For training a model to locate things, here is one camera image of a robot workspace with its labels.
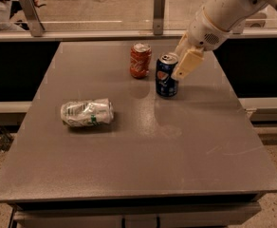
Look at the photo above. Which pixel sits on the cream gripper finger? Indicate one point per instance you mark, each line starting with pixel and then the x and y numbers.
pixel 183 45
pixel 189 58

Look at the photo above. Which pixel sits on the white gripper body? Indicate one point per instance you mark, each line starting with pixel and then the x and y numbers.
pixel 202 32

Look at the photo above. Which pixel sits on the blue pepsi can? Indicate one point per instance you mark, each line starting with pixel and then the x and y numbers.
pixel 166 86

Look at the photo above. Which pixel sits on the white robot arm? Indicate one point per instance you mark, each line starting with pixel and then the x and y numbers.
pixel 239 10

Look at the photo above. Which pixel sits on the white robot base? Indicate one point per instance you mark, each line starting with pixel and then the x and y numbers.
pixel 257 20

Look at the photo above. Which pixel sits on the red coca-cola can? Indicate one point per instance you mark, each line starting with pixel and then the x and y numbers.
pixel 140 57

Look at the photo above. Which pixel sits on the crushed white green can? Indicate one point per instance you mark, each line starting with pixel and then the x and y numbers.
pixel 87 113

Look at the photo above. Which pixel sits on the grey table cabinet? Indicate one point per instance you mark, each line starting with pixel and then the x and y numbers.
pixel 219 211

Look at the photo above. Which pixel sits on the clear acrylic barrier panel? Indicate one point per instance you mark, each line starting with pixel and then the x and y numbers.
pixel 99 15

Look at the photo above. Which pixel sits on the right metal barrier bracket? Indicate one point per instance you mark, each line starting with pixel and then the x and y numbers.
pixel 239 28

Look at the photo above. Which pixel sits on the metal barrier bracket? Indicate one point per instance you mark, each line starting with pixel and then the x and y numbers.
pixel 239 28
pixel 35 26
pixel 158 17

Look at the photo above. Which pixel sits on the middle metal barrier bracket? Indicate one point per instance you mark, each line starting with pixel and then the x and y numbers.
pixel 158 17

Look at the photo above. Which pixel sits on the left metal barrier bracket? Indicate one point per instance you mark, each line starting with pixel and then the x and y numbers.
pixel 35 26

